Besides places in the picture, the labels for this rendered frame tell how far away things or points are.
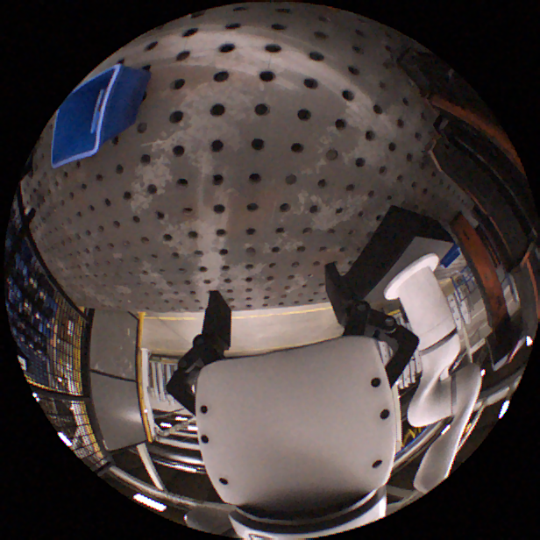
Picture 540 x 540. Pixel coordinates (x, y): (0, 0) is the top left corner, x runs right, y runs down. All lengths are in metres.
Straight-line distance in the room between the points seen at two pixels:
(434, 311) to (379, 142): 0.34
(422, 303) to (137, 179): 0.57
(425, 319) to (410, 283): 0.09
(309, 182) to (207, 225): 0.17
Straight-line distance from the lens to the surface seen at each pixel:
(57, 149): 0.27
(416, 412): 0.50
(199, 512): 0.20
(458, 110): 0.33
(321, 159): 0.26
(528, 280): 0.32
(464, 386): 0.48
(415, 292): 0.44
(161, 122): 0.25
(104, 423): 2.11
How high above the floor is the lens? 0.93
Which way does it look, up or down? 34 degrees down
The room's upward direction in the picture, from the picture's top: 170 degrees clockwise
